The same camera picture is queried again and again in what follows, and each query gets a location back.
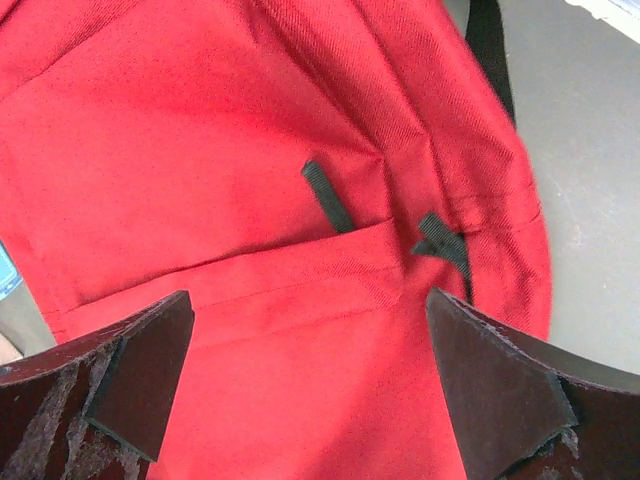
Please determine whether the red student backpack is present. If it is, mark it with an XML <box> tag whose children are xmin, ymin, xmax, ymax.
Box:
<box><xmin>1</xmin><ymin>1</ymin><xmax>551</xmax><ymax>479</ymax></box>

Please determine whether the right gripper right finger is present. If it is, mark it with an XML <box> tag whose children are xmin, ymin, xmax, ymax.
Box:
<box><xmin>427</xmin><ymin>289</ymin><xmax>639</xmax><ymax>479</ymax></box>

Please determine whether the blue illustrated children's book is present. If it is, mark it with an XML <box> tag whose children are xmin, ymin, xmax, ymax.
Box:
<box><xmin>0</xmin><ymin>245</ymin><xmax>22</xmax><ymax>300</ymax></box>

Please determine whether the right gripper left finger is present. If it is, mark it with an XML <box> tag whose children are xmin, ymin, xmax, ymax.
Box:
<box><xmin>1</xmin><ymin>291</ymin><xmax>195</xmax><ymax>479</ymax></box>

